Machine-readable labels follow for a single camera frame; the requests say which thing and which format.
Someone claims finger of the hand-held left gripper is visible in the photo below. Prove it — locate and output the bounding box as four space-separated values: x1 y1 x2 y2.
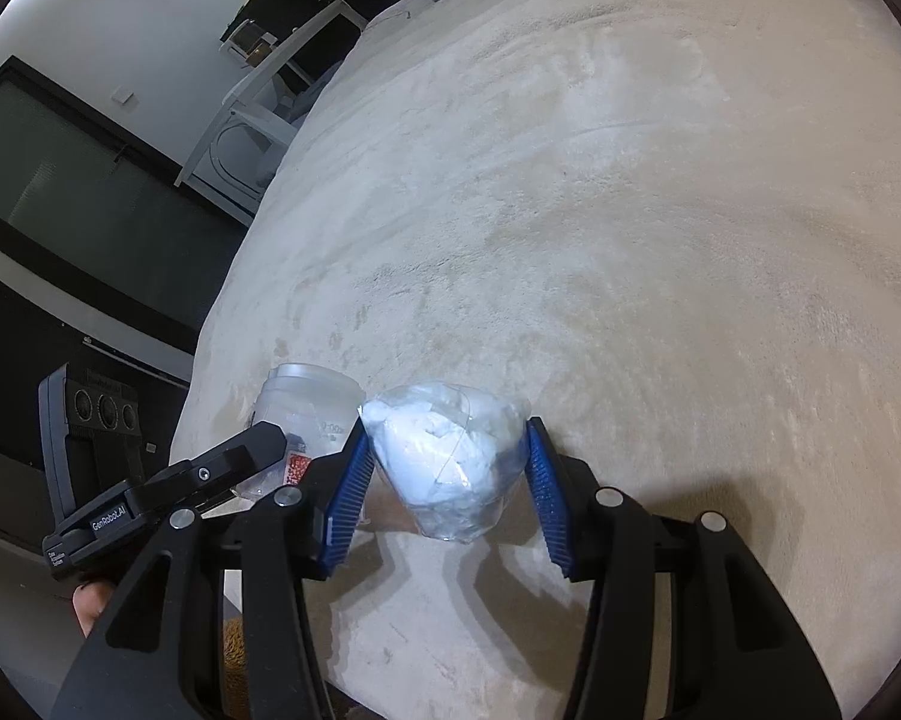
145 422 290 515

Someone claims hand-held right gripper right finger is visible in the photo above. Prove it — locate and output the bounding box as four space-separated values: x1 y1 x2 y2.
524 416 845 720

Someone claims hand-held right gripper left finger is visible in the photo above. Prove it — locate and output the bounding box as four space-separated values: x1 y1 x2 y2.
49 415 380 720

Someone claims clear bag of white tissue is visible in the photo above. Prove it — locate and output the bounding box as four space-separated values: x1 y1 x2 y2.
356 381 533 542

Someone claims clear plastic bag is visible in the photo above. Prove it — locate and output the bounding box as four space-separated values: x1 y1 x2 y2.
236 364 367 500

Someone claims person's left hand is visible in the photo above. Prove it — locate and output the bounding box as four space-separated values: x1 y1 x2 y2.
74 581 112 638

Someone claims black cabinet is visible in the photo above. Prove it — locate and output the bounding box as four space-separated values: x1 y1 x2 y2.
0 262 197 556

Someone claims beige plush blanket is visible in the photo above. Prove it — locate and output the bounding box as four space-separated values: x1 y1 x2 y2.
169 0 901 720

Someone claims white side table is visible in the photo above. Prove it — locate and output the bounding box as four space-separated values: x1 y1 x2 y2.
175 0 369 215

